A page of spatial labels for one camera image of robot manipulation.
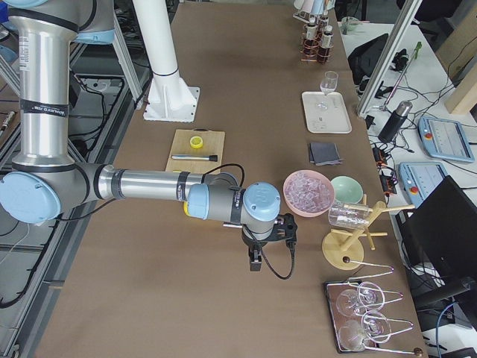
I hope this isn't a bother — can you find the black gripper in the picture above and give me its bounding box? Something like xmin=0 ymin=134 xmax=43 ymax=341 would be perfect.
xmin=241 ymin=213 xmax=297 ymax=271

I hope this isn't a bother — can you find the copper wire bottle basket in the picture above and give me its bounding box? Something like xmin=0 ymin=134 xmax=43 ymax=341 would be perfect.
xmin=300 ymin=15 xmax=321 ymax=62

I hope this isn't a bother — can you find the tea bottle white cap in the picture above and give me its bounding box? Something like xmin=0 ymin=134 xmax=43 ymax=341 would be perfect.
xmin=318 ymin=25 xmax=333 ymax=63

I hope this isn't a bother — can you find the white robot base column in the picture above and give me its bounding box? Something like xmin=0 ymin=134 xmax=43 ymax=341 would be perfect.
xmin=133 ymin=0 xmax=200 ymax=123

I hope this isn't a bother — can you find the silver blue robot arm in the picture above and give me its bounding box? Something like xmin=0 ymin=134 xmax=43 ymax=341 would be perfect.
xmin=1 ymin=1 xmax=297 ymax=271

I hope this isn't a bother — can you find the pink bowl of ice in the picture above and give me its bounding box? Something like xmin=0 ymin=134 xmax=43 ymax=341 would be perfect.
xmin=282 ymin=170 xmax=335 ymax=218

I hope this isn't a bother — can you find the black glass tray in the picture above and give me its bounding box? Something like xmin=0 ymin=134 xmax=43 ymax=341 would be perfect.
xmin=324 ymin=280 xmax=370 ymax=354

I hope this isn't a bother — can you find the clear glass mug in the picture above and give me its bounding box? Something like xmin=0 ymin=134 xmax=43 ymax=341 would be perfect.
xmin=328 ymin=201 xmax=372 ymax=229

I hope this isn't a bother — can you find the steel muddler black tip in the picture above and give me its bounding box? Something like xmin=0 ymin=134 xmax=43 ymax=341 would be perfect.
xmin=170 ymin=154 xmax=218 ymax=162

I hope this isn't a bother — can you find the green ceramic bowl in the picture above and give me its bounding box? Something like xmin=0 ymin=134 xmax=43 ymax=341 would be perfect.
xmin=331 ymin=176 xmax=364 ymax=204

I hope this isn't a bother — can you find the hanging wine glass upper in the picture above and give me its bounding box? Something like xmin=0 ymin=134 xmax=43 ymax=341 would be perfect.
xmin=335 ymin=282 xmax=385 ymax=317

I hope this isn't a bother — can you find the hanging wine glass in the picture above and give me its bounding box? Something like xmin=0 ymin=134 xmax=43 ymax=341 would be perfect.
xmin=338 ymin=311 xmax=391 ymax=352
xmin=335 ymin=282 xmax=385 ymax=317

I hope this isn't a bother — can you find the folded grey cloth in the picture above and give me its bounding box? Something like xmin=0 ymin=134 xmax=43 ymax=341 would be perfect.
xmin=309 ymin=142 xmax=342 ymax=166

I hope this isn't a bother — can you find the bamboo cutting board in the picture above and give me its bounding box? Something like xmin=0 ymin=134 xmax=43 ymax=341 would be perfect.
xmin=165 ymin=129 xmax=225 ymax=174

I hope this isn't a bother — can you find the hanging wine glass lower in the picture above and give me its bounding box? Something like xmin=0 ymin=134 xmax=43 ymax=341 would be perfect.
xmin=338 ymin=311 xmax=391 ymax=352

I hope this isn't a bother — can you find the lemon half slice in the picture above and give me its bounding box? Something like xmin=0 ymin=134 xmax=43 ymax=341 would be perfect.
xmin=189 ymin=136 xmax=203 ymax=149

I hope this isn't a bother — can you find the white rabbit tray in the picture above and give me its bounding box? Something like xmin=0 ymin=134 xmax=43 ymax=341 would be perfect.
xmin=301 ymin=91 xmax=352 ymax=134

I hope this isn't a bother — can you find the blue teach pendant near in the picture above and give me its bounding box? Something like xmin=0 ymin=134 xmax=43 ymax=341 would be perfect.
xmin=399 ymin=161 xmax=448 ymax=207

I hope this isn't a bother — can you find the blue teach pendant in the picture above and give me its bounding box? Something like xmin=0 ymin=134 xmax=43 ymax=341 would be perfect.
xmin=399 ymin=161 xmax=448 ymax=207
xmin=418 ymin=116 xmax=475 ymax=163

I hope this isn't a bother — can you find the black monitor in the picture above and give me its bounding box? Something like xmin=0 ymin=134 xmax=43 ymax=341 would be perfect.
xmin=403 ymin=176 xmax=476 ymax=279

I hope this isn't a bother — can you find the clear wine glass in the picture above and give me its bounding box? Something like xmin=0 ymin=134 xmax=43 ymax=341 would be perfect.
xmin=317 ymin=71 xmax=338 ymax=110

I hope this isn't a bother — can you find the black thermos bottle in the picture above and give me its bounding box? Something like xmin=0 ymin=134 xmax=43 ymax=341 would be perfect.
xmin=378 ymin=101 xmax=413 ymax=143

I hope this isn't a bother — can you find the blue teach pendant far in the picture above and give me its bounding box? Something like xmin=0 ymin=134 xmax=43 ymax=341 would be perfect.
xmin=418 ymin=116 xmax=475 ymax=163

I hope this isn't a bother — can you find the wire wine glass rack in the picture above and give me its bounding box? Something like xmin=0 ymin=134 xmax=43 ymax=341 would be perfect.
xmin=346 ymin=261 xmax=423 ymax=357

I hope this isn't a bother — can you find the aluminium frame post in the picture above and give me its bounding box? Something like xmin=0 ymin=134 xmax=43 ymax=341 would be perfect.
xmin=356 ymin=0 xmax=422 ymax=118

